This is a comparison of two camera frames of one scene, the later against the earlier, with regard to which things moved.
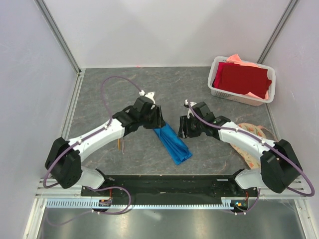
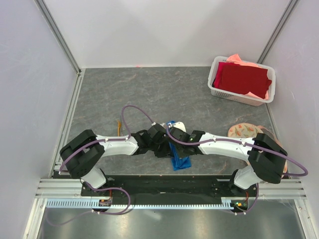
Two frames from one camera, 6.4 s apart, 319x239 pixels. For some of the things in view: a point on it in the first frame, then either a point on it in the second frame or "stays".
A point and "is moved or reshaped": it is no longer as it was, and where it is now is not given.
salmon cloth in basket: x=236 y=59 stays
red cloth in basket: x=242 y=79 stays
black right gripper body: x=193 y=128 → x=180 y=152
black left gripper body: x=153 y=120 → x=160 y=150
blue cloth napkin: x=176 y=148 is moved or reshaped
